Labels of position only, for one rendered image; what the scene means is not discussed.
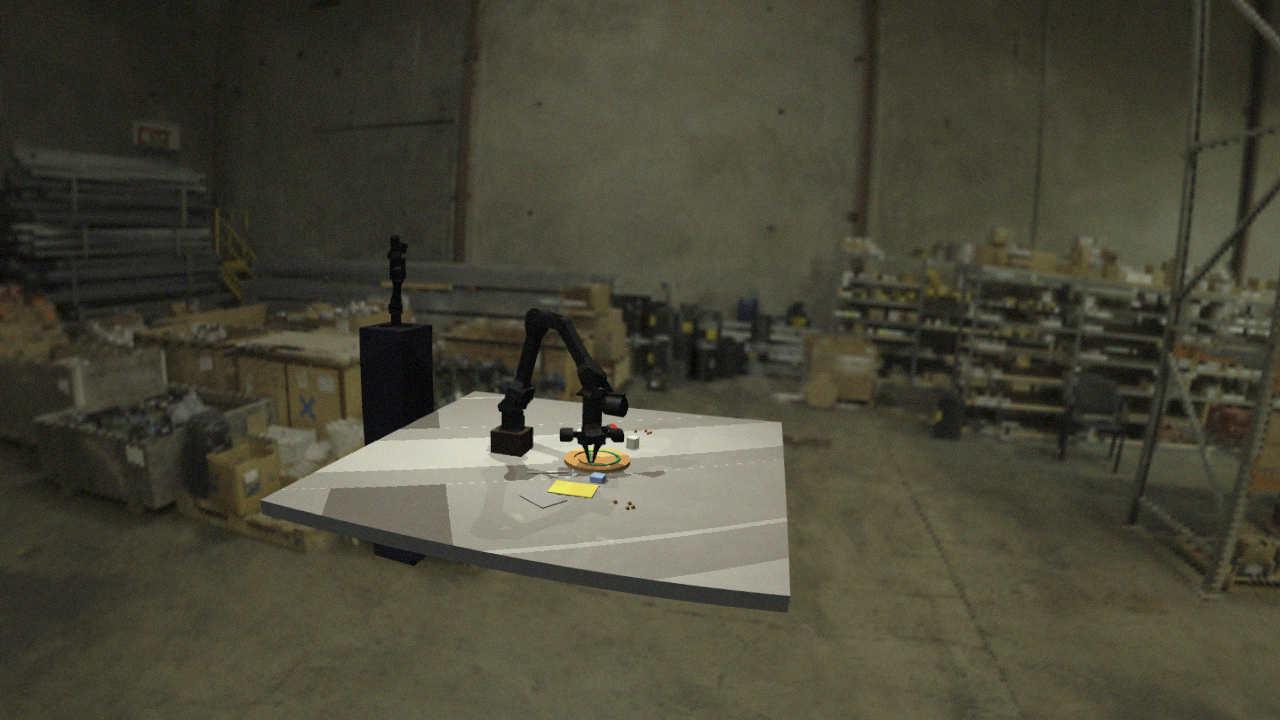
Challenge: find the tan round board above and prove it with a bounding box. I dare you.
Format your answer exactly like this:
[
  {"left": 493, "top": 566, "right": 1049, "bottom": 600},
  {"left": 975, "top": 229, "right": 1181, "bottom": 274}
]
[{"left": 564, "top": 447, "right": 630, "bottom": 474}]

